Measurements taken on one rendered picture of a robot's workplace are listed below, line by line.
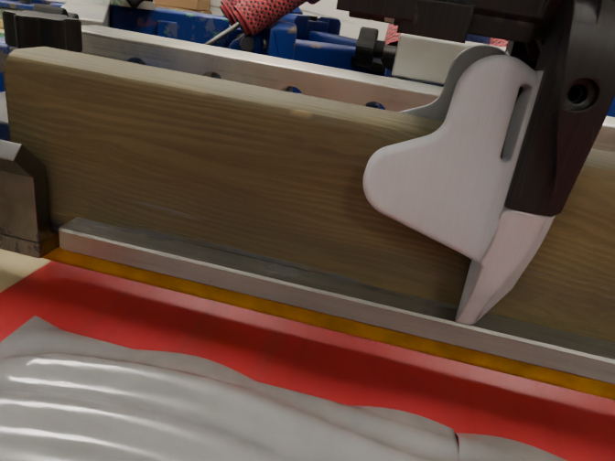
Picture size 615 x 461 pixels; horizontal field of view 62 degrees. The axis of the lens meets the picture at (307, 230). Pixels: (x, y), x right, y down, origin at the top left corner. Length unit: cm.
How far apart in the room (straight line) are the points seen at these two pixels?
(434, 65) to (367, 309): 30
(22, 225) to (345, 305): 14
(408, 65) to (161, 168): 30
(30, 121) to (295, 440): 16
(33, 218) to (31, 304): 4
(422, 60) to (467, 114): 30
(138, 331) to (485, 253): 15
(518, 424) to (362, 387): 6
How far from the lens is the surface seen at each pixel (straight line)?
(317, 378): 22
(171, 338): 23
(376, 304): 20
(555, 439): 24
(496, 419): 23
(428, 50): 47
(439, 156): 17
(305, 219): 20
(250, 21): 81
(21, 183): 24
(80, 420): 19
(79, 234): 23
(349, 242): 20
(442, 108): 23
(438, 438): 21
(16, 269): 29
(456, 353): 24
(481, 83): 17
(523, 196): 16
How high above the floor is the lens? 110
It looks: 25 degrees down
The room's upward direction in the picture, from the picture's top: 9 degrees clockwise
